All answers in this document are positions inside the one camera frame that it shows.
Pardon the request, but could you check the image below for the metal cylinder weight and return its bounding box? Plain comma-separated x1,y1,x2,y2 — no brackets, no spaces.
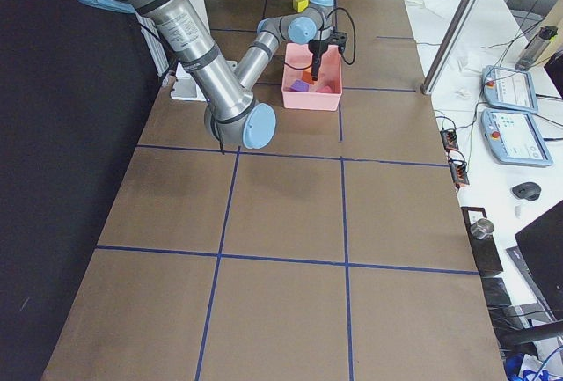
470,218,494,240

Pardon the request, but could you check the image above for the yellow foam block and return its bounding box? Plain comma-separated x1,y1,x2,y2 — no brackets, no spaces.
292,0,309,13

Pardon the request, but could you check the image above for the clear water bottle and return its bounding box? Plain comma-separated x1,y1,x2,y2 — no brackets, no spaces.
515,26,558,71

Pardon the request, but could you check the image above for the orange foam block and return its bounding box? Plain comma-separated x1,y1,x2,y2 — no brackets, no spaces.
301,70,317,85

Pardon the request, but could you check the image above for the white pedestal post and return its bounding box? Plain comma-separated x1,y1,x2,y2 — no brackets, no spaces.
160,0,240,107

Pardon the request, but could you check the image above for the black laptop monitor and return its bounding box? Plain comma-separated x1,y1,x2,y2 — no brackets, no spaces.
515,206,562,319

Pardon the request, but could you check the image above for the pink red foam block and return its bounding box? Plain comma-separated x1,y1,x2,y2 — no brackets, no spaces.
316,85,333,93

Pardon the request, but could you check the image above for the upper teach pendant tablet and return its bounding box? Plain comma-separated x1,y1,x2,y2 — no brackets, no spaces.
482,65,538,114

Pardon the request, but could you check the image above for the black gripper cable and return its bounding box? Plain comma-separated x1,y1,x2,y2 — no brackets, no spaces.
282,6,356,70

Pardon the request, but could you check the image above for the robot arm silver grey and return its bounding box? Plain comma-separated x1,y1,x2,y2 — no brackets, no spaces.
78,0,335,149

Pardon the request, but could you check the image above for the pink plastic bin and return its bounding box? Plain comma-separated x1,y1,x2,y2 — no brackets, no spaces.
281,42,344,113

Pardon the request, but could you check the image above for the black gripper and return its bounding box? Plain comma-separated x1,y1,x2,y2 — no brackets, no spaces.
308,40,330,80

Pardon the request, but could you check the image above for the purple foam block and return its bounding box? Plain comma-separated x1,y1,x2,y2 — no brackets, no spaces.
289,79,311,92

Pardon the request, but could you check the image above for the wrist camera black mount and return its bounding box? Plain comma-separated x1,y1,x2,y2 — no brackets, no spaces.
328,31,347,55

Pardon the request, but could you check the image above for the lower teach pendant tablet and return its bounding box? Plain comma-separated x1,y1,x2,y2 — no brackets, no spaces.
480,108,553,167

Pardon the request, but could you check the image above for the teach pendant tablet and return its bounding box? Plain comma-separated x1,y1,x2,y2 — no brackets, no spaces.
482,65,538,114
480,108,553,167

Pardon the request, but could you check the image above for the black computer mouse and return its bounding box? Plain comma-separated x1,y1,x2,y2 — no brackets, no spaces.
510,181,542,201

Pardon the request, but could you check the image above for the aluminium frame post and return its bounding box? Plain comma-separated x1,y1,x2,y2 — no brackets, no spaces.
420,0,479,95

